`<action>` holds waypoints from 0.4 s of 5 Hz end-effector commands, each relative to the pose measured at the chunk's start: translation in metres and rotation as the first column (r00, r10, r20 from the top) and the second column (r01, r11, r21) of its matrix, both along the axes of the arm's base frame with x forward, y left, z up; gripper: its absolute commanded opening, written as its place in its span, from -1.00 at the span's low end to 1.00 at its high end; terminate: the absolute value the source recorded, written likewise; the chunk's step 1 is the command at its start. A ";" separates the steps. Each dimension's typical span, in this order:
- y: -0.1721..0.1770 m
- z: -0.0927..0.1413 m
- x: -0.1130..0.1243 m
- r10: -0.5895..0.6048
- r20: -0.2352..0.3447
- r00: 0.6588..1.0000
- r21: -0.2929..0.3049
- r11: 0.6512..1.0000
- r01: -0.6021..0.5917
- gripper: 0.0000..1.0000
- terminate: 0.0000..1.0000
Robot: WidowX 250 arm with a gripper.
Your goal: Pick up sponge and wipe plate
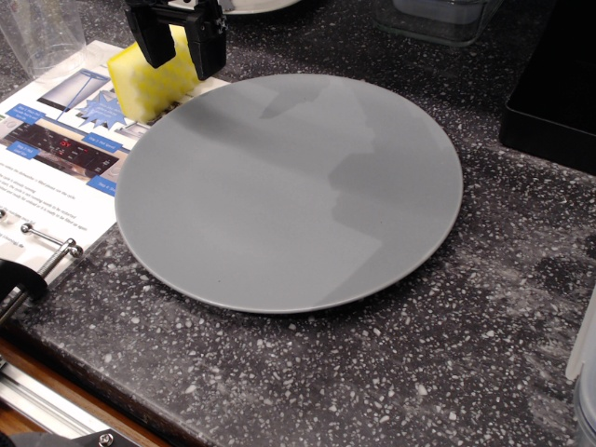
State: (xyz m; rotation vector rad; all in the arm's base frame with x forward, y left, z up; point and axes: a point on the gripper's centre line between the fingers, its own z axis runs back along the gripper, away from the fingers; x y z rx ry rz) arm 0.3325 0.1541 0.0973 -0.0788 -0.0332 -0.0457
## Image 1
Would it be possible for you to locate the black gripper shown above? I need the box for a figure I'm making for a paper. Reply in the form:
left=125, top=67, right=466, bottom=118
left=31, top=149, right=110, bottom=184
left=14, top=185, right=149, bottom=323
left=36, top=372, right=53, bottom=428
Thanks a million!
left=125, top=1, right=227, bottom=81

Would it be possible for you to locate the yellow foam sponge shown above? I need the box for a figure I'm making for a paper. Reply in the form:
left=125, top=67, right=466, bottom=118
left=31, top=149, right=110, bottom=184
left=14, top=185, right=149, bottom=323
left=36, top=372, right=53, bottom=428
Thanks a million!
left=107, top=25, right=199, bottom=122

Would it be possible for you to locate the white plate with cutlery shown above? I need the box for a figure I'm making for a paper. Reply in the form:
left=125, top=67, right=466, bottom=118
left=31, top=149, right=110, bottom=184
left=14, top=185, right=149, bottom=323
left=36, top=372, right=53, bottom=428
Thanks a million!
left=219, top=0, right=300, bottom=15

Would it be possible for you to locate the grey round plate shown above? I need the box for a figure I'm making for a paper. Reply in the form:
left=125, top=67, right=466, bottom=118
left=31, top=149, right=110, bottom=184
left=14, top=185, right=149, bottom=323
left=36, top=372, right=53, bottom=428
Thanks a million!
left=115, top=74, right=463, bottom=314

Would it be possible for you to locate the clear plastic bag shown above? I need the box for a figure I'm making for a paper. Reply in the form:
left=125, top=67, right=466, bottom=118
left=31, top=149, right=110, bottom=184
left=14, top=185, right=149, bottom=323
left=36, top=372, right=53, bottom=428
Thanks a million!
left=1, top=0, right=87, bottom=81

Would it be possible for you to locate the laminated instruction sheet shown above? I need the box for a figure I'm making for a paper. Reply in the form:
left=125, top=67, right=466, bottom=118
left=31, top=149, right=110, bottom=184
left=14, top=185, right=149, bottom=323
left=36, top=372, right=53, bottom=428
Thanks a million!
left=0, top=39, right=231, bottom=286

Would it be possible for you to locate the clear glass container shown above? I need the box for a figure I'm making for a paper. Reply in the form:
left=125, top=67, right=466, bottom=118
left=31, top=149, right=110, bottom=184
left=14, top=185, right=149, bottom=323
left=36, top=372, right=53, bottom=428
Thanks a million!
left=372, top=0, right=503, bottom=47

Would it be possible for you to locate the metal screw clamp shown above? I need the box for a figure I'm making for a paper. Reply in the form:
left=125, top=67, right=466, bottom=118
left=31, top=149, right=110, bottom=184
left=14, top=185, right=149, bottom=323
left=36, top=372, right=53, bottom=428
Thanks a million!
left=1, top=223, right=84, bottom=326

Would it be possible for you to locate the black tray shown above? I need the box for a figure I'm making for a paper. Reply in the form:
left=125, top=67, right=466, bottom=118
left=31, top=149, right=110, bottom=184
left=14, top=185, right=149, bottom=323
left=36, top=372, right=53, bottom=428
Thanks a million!
left=499, top=1, right=595, bottom=174

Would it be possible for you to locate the translucent plastic container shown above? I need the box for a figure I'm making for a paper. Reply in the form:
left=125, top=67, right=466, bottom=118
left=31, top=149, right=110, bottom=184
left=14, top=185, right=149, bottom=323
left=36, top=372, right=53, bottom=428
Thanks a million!
left=565, top=291, right=595, bottom=446

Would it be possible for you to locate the aluminium rail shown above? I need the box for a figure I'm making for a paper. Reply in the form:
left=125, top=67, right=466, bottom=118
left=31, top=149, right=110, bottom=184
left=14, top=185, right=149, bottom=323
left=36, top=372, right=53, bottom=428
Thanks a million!
left=1, top=359, right=110, bottom=439

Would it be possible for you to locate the black base bracket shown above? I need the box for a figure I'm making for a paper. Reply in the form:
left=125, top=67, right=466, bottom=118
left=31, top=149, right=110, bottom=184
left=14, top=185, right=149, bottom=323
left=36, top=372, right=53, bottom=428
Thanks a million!
left=1, top=429, right=138, bottom=447

